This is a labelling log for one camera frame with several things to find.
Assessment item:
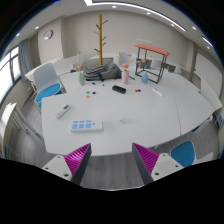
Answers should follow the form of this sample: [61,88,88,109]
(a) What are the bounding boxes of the white remote control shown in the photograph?
[54,103,72,120]

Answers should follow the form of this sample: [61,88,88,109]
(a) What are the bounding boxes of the white bar-shaped eraser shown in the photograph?
[152,87,164,98]

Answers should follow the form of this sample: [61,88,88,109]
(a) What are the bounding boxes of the white chair with blue cushion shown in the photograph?
[32,62,65,109]

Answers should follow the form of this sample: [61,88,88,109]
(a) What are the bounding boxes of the black whiteboard eraser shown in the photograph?
[111,84,127,95]

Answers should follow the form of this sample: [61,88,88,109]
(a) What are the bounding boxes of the white back table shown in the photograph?
[24,53,101,81]

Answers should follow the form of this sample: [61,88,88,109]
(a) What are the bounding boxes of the pink vase with flowers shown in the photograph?
[118,52,132,85]

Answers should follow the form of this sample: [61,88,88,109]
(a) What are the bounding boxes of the round wall clock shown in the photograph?
[42,29,54,41]

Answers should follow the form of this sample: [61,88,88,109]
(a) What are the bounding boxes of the long ceiling light strip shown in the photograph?
[83,0,214,48]

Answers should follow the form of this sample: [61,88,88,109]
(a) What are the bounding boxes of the white side desk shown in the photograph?
[0,102,44,158]

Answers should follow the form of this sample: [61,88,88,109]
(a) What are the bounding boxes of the green vase with dried sprigs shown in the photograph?
[74,50,86,87]

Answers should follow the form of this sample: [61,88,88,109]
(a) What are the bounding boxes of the window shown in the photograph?
[0,45,20,104]

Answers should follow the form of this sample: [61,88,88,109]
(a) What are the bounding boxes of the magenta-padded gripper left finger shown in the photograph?
[41,143,92,186]

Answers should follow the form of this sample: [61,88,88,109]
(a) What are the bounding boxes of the round ceiling spotlights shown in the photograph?
[14,3,212,49]

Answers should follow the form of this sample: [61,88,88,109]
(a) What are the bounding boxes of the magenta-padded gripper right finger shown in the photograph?
[131,142,184,186]

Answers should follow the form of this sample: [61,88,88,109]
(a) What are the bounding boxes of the white wall board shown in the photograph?
[194,53,224,99]

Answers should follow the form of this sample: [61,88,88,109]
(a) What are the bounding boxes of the grey backpack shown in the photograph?
[82,62,123,82]

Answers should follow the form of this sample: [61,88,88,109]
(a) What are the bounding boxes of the wooden coat rack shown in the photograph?
[93,13,109,66]

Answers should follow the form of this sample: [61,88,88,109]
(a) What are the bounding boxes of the blue vase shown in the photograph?
[141,71,149,84]

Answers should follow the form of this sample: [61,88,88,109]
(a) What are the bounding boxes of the grey curtain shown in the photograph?
[18,38,34,73]

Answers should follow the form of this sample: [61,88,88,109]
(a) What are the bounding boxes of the blue-seat chair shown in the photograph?
[169,139,214,168]

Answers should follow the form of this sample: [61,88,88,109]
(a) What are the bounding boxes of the black frame orange-top side table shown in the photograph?
[134,44,171,84]

